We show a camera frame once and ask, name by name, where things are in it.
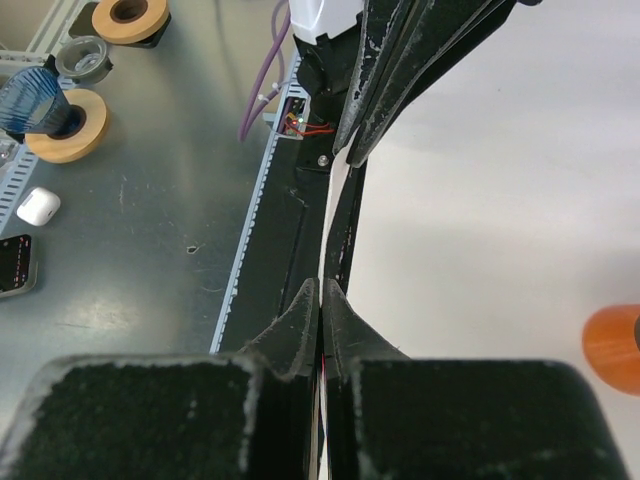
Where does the smartphone with dark screen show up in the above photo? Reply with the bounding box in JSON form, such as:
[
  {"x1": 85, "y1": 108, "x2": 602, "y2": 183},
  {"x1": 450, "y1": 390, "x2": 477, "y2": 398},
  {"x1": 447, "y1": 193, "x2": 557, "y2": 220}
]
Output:
[{"x1": 0, "y1": 234, "x2": 38, "y2": 298}]

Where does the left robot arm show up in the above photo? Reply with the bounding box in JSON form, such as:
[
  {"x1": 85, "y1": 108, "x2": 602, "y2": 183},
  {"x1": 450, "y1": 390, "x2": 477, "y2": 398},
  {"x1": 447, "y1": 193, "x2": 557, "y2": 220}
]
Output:
[{"x1": 289, "y1": 0, "x2": 516, "y2": 168}]

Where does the spare wooden ring top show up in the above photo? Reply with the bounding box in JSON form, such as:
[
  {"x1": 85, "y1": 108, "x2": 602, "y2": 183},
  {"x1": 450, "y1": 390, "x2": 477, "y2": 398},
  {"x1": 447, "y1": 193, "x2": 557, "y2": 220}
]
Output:
[{"x1": 91, "y1": 0, "x2": 170, "y2": 45}]

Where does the blue ribbed dripper cone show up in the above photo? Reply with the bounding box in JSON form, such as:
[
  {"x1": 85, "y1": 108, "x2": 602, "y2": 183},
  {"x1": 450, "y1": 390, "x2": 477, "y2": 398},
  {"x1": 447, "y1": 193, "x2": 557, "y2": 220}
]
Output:
[{"x1": 1, "y1": 66, "x2": 75, "y2": 136}]

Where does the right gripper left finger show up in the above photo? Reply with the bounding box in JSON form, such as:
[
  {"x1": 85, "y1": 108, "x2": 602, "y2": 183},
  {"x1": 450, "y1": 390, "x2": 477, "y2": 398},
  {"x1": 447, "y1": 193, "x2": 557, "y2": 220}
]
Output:
[{"x1": 1, "y1": 279, "x2": 320, "y2": 479}]

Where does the orange glass carafe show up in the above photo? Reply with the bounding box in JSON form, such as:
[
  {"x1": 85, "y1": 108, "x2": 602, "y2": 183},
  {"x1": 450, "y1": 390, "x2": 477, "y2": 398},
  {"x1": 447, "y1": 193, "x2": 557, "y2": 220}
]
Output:
[{"x1": 582, "y1": 304, "x2": 639, "y2": 396}]

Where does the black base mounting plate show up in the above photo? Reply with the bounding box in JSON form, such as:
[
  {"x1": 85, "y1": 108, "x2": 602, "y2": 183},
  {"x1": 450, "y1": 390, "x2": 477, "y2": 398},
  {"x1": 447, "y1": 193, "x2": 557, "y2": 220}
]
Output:
[{"x1": 217, "y1": 133, "x2": 366, "y2": 353}]

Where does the spare wooden ring lower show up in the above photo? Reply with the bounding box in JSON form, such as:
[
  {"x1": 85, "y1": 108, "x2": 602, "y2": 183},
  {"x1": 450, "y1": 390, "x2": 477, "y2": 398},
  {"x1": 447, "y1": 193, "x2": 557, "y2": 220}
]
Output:
[{"x1": 24, "y1": 88, "x2": 110, "y2": 164}]

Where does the grey slotted cable duct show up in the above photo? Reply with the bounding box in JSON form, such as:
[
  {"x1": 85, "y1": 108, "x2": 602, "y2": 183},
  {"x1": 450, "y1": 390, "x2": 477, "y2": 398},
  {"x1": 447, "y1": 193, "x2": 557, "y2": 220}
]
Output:
[{"x1": 209, "y1": 50, "x2": 309, "y2": 354}]

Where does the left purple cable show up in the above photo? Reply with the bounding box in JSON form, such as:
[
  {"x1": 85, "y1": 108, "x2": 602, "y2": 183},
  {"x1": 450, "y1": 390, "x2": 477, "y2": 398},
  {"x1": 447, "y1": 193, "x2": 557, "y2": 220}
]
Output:
[{"x1": 235, "y1": 0, "x2": 293, "y2": 143}]

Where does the white earbuds case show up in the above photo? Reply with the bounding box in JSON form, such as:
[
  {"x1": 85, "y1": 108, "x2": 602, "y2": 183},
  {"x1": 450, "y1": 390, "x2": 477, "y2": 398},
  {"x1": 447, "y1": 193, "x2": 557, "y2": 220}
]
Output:
[{"x1": 16, "y1": 187, "x2": 61, "y2": 227}]

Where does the small grey glass cup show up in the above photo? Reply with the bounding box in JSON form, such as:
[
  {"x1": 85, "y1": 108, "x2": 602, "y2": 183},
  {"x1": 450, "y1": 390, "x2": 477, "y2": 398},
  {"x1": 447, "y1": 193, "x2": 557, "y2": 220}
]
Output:
[{"x1": 55, "y1": 36, "x2": 113, "y2": 85}]

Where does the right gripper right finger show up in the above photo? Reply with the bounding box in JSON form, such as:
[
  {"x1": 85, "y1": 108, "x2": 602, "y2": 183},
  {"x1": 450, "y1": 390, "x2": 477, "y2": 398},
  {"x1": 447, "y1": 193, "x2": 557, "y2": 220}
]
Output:
[{"x1": 321, "y1": 279, "x2": 628, "y2": 479}]

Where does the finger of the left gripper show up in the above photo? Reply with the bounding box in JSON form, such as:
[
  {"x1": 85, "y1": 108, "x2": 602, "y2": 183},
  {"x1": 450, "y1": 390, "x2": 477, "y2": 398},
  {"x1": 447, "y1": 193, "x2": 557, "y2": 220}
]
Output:
[
  {"x1": 345, "y1": 1, "x2": 515, "y2": 167},
  {"x1": 332, "y1": 1, "x2": 425, "y2": 154}
]

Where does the spare wooden ring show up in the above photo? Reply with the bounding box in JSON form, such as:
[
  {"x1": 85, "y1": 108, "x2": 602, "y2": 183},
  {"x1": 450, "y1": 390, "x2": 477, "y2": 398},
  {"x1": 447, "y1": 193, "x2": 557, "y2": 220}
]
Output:
[
  {"x1": 24, "y1": 88, "x2": 110, "y2": 164},
  {"x1": 91, "y1": 0, "x2": 170, "y2": 45}
]

